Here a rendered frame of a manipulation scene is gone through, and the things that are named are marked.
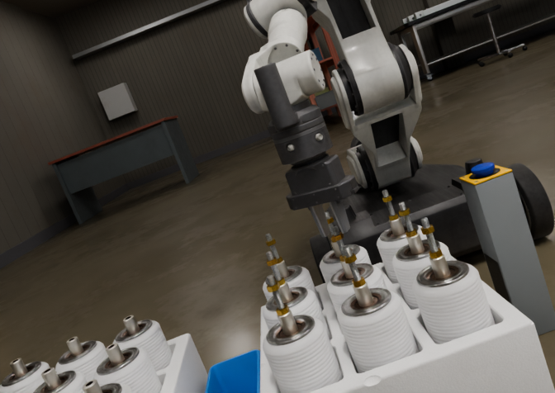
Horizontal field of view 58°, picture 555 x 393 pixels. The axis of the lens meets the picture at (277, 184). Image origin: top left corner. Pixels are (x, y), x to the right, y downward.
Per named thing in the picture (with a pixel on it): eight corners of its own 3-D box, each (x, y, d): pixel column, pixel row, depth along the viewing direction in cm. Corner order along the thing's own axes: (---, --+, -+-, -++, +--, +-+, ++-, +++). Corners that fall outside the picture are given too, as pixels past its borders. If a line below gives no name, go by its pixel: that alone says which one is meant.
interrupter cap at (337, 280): (381, 264, 86) (379, 261, 86) (362, 286, 80) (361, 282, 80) (343, 268, 90) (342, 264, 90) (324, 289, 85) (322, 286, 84)
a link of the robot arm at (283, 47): (257, 123, 81) (264, 80, 91) (307, 104, 78) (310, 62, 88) (237, 91, 77) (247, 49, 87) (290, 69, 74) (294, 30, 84)
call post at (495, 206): (505, 324, 99) (458, 179, 94) (538, 312, 99) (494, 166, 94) (524, 341, 92) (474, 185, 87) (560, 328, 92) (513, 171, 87)
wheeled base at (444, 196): (324, 236, 190) (293, 154, 185) (456, 189, 187) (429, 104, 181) (344, 306, 128) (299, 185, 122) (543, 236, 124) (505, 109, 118)
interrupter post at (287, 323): (280, 336, 74) (272, 316, 73) (290, 327, 76) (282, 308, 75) (292, 337, 72) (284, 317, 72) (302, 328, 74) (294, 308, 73)
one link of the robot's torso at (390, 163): (350, 168, 162) (322, 59, 124) (410, 146, 161) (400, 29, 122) (367, 206, 153) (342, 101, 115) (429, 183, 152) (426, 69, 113)
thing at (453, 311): (438, 399, 76) (400, 292, 73) (457, 360, 83) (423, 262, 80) (504, 406, 69) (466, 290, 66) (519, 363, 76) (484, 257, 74)
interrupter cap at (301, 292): (262, 317, 83) (260, 313, 83) (272, 295, 90) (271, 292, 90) (304, 306, 81) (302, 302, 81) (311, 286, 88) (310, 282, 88)
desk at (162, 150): (99, 210, 689) (73, 155, 675) (201, 172, 678) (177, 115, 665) (76, 225, 612) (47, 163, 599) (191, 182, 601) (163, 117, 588)
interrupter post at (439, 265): (433, 281, 73) (425, 260, 72) (438, 272, 75) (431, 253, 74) (448, 280, 71) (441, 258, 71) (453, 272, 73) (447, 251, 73)
